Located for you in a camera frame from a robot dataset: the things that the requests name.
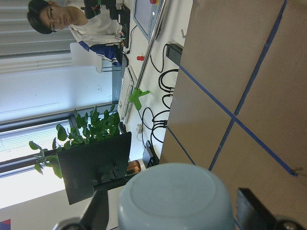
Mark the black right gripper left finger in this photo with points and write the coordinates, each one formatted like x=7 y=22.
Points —
x=96 y=215

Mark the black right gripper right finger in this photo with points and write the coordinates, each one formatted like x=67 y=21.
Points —
x=251 y=213

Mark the light blue plastic cup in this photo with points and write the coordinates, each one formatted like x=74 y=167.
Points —
x=175 y=196

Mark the black monitor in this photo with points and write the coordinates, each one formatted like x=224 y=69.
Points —
x=85 y=166

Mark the green potted plant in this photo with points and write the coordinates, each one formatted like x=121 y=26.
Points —
x=89 y=128

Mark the reacher grabber tool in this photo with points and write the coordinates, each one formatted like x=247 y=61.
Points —
x=137 y=92

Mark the white keyboard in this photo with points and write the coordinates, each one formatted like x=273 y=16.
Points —
x=129 y=81

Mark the black power adapter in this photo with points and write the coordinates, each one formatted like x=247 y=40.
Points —
x=174 y=52

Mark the seated person white hoodie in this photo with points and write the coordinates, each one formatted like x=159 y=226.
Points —
x=98 y=34

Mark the teach pendant tablet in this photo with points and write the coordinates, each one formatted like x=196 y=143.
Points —
x=145 y=14

